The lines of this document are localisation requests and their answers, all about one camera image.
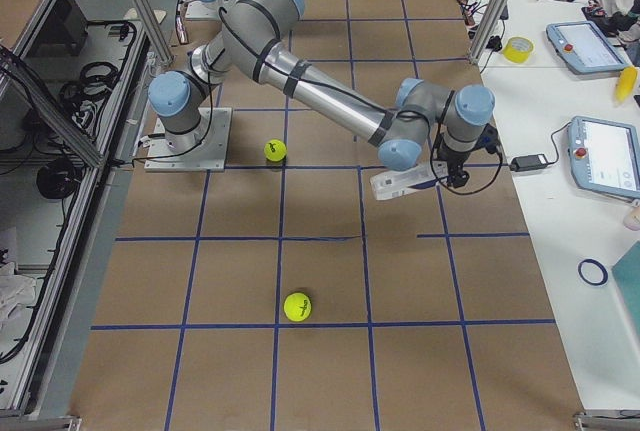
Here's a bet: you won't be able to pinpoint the black power adapter brick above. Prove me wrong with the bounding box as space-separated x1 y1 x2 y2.
509 154 550 172

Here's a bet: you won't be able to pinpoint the near teach pendant tablet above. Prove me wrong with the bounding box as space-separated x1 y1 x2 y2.
567 116 639 200

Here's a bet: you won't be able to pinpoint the clear tennis ball can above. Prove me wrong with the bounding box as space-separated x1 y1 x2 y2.
370 161 448 201

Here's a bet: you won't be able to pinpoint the yellow tape roll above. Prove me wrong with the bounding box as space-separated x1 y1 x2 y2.
503 36 534 64

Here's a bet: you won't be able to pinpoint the aluminium frame post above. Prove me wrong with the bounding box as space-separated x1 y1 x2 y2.
468 0 508 64

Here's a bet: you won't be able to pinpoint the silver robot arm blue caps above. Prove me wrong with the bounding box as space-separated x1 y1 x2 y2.
148 0 499 200

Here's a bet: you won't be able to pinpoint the far teach pendant tablet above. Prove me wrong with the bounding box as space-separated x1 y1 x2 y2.
546 21 628 74

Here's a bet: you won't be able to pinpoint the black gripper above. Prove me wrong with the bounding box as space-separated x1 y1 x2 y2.
432 148 470 188

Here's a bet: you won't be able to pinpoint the blue tape ring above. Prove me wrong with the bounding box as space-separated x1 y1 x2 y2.
577 258 609 287

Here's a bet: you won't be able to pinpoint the tennis ball centre left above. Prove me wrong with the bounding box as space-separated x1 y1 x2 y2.
263 139 287 162

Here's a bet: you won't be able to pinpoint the teach pendant tablet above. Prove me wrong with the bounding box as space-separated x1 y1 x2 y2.
567 116 639 200
546 21 628 74

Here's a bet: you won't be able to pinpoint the teal box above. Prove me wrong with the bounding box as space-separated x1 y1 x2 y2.
612 241 640 330

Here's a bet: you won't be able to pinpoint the tennis ball centre right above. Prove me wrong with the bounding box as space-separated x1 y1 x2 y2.
283 292 312 322

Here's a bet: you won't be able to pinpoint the tennis ball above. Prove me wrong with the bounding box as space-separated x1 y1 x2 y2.
263 139 287 162
283 292 312 322

